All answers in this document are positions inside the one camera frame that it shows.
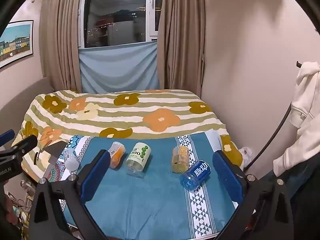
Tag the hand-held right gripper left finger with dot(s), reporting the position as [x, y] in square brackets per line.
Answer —
[96, 176]

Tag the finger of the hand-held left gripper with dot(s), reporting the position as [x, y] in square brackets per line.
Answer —
[25, 143]
[6, 135]

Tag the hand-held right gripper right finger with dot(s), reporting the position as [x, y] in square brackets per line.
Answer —
[228, 177]

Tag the person's left hand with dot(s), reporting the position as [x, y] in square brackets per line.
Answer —
[8, 210]

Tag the orange drink bottle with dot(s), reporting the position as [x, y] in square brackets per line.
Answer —
[116, 158]

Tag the white plastic bag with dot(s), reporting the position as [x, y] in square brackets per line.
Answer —
[246, 153]

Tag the clear white-cap bottle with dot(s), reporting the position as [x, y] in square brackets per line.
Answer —
[70, 161]

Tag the blue label bottle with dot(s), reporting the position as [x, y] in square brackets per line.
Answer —
[195, 177]

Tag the mandala patterned cloth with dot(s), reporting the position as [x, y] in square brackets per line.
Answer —
[53, 175]

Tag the green white label bottle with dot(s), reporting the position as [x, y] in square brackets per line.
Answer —
[138, 158]

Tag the teal patterned cloth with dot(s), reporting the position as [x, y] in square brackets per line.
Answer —
[150, 205]

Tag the floral striped blanket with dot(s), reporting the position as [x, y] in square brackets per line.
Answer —
[125, 117]

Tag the white hoodie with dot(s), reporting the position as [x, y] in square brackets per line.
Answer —
[303, 120]

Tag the light blue hanging cloth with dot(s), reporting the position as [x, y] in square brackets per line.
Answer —
[120, 67]

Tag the beige curtain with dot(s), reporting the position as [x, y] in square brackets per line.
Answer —
[182, 37]
[61, 35]

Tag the white framed window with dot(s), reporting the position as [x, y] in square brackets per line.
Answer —
[117, 15]

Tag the framed wall poster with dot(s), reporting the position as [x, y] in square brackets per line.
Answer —
[16, 42]

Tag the black wall hook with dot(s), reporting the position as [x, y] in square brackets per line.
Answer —
[299, 64]

